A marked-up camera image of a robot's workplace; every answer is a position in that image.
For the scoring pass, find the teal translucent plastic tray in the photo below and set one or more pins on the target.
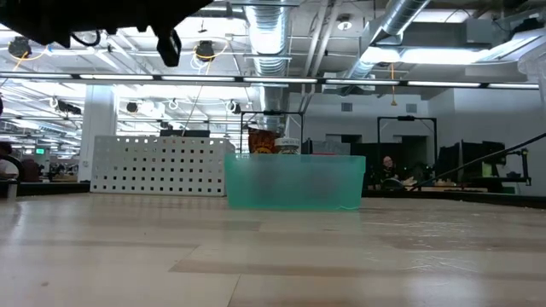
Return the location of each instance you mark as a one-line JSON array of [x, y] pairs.
[[294, 183]]

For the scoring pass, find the white label seasoning shaker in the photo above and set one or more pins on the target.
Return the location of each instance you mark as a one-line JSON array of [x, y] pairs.
[[288, 145]]

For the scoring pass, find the white perforated plastic basket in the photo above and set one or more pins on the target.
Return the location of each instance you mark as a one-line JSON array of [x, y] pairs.
[[162, 166]]

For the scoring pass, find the LED light bar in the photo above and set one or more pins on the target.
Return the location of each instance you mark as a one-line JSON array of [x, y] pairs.
[[277, 79]]

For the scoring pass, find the clear plastic container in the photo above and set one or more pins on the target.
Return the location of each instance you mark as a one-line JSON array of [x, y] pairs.
[[535, 68]]

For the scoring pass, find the black office monitors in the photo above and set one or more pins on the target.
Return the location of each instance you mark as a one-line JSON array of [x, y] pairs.
[[469, 158]]

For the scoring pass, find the red spice box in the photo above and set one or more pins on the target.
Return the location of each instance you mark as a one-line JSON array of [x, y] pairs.
[[326, 152]]

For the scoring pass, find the slanted silver air duct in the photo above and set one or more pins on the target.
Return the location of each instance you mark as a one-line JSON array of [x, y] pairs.
[[396, 17]]

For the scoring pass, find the white pillar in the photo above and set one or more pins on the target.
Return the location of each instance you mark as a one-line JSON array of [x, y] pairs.
[[100, 128]]

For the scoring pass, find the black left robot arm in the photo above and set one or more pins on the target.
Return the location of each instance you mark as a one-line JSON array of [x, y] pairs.
[[64, 17]]

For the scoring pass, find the taco seasoning packet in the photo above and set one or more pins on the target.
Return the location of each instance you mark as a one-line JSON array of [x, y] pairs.
[[263, 141]]

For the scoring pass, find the wide silver air duct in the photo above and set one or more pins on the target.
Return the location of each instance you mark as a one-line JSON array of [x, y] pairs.
[[268, 42]]

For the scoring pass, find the person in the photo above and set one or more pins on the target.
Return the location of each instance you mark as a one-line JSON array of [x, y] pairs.
[[388, 168]]

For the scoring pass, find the black gantry frame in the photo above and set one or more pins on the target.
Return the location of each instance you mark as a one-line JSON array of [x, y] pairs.
[[405, 118], [271, 112]]

